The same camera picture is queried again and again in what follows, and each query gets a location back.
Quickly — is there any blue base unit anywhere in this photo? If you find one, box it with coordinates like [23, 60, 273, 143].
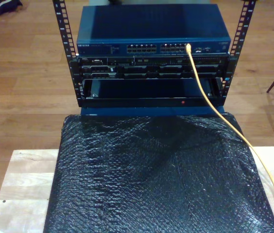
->
[80, 105, 226, 117]

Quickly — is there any black rack shelf tray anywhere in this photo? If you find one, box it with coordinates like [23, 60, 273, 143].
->
[78, 78, 225, 108]

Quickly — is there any dark sneaker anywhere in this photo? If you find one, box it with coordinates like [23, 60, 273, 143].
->
[0, 0, 23, 16]

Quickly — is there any black perforated rack post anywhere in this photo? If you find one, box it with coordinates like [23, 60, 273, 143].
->
[218, 0, 258, 107]
[52, 0, 84, 108]

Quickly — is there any yellow network cable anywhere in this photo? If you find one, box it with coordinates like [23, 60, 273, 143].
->
[185, 43, 274, 223]

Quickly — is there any black rack server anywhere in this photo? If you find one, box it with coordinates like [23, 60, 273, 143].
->
[78, 56, 230, 80]

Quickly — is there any blue network switch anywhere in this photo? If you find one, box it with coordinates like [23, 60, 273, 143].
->
[76, 3, 232, 57]

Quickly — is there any black bubble mat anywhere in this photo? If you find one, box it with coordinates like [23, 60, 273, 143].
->
[43, 113, 274, 233]

